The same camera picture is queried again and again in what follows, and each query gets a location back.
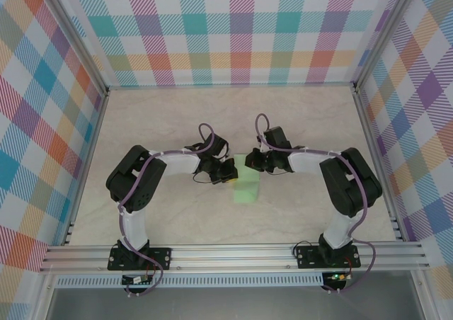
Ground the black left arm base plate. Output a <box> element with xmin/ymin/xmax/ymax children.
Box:
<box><xmin>108</xmin><ymin>247</ymin><xmax>173</xmax><ymax>271</ymax></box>

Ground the aluminium table end rail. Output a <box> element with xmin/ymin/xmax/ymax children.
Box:
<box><xmin>105</xmin><ymin>81</ymin><xmax>357</xmax><ymax>90</ymax></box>

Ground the thin black base cable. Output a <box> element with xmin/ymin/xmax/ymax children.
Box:
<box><xmin>292</xmin><ymin>239</ymin><xmax>321</xmax><ymax>261</ymax></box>

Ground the long aluminium mounting rail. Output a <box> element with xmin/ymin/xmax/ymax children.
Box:
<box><xmin>38</xmin><ymin>244</ymin><xmax>431</xmax><ymax>273</ymax></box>

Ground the aluminium frame post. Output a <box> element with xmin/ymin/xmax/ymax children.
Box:
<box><xmin>35</xmin><ymin>0</ymin><xmax>110</xmax><ymax>96</ymax></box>
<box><xmin>352</xmin><ymin>0</ymin><xmax>418</xmax><ymax>93</ymax></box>

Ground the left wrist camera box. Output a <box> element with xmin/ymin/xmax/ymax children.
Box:
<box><xmin>207</xmin><ymin>135</ymin><xmax>231</xmax><ymax>159</ymax></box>

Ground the grey metal panel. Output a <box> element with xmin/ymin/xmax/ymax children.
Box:
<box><xmin>45</xmin><ymin>286</ymin><xmax>424</xmax><ymax>320</ymax></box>

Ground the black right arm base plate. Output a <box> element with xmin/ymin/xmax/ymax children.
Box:
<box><xmin>296</xmin><ymin>245</ymin><xmax>361</xmax><ymax>270</ymax></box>

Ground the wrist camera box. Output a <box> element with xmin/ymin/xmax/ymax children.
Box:
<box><xmin>257</xmin><ymin>126</ymin><xmax>292</xmax><ymax>151</ymax></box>
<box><xmin>207</xmin><ymin>135</ymin><xmax>231</xmax><ymax>159</ymax></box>

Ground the light green paper sheet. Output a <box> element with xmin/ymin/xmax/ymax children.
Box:
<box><xmin>233</xmin><ymin>153</ymin><xmax>261</xmax><ymax>205</ymax></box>

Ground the small black circuit board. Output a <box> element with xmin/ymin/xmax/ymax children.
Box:
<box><xmin>121</xmin><ymin>275</ymin><xmax>154</xmax><ymax>286</ymax></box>

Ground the short aluminium frame bar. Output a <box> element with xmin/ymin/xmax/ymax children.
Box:
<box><xmin>410</xmin><ymin>268</ymin><xmax>436</xmax><ymax>320</ymax></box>
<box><xmin>33</xmin><ymin>273</ymin><xmax>57</xmax><ymax>320</ymax></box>

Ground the aluminium table side rail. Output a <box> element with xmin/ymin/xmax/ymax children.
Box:
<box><xmin>352</xmin><ymin>84</ymin><xmax>406</xmax><ymax>243</ymax></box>
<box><xmin>62</xmin><ymin>90</ymin><xmax>110</xmax><ymax>246</ymax></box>

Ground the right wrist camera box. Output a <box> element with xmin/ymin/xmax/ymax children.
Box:
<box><xmin>257</xmin><ymin>126</ymin><xmax>292</xmax><ymax>151</ymax></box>

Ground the perforated grey cable tray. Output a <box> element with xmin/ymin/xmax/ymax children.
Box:
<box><xmin>55</xmin><ymin>272</ymin><xmax>325</xmax><ymax>288</ymax></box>

